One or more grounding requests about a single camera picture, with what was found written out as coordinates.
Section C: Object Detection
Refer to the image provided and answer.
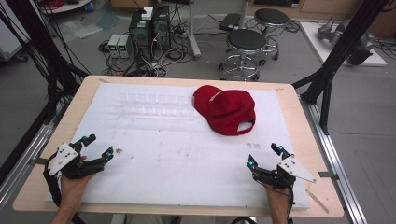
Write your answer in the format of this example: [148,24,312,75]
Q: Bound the white foam table mat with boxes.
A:
[46,81,311,210]

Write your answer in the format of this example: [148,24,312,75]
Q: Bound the thin wooden stick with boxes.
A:
[305,189,331,215]

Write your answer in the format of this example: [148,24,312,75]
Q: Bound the tangle of floor cables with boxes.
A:
[98,6,200,78]

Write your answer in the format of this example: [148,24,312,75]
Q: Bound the clear plastic rack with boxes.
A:
[115,91,201,123]

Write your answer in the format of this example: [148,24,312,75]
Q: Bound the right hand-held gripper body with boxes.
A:
[252,154,318,190]

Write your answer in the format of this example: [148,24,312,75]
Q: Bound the grey metal table leg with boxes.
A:
[187,0,203,61]

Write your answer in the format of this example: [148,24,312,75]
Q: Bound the white power supply box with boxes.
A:
[117,34,134,60]
[106,33,121,59]

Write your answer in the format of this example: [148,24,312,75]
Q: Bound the black round stool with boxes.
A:
[253,7,290,67]
[218,28,268,82]

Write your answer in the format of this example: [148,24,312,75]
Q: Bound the bundle of black hanging cables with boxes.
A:
[0,0,92,108]

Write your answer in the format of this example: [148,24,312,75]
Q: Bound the person's left hand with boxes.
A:
[59,155,96,210]

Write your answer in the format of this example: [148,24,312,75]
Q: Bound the white floor board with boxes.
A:
[299,21,389,68]

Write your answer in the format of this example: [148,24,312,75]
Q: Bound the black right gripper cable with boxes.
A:
[286,185,296,224]

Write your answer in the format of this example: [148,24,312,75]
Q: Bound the aluminium side rail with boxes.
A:
[299,96,369,224]
[0,106,64,210]

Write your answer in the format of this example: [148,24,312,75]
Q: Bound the black flat device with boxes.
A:
[218,12,242,32]

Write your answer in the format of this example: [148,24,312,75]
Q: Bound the black metal frame post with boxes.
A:
[291,0,391,136]
[5,0,90,125]

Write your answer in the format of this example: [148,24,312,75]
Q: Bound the black computer tower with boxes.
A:
[151,5,172,52]
[128,8,154,62]

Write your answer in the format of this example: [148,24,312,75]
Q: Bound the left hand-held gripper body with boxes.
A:
[45,141,106,180]

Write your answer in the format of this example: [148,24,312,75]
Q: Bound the white adapter box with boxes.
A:
[141,6,155,21]

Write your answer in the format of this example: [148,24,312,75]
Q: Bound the red baseball cap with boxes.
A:
[192,84,257,137]

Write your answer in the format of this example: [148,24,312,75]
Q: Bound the person's right hand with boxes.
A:
[262,182,292,214]

